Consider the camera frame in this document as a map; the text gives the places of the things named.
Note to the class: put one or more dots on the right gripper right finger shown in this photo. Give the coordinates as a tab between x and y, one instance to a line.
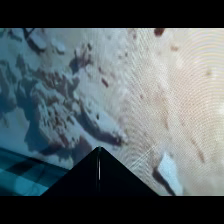
116	180

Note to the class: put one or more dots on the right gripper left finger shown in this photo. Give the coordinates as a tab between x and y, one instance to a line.
81	180

